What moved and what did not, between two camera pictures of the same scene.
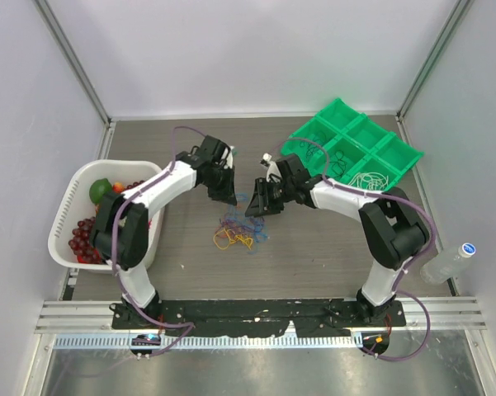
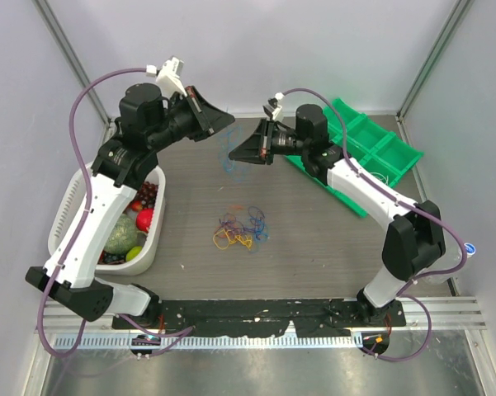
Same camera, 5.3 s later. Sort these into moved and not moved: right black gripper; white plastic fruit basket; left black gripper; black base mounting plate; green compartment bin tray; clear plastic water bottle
Moved: left black gripper; right black gripper
Not moved: green compartment bin tray; white plastic fruit basket; clear plastic water bottle; black base mounting plate
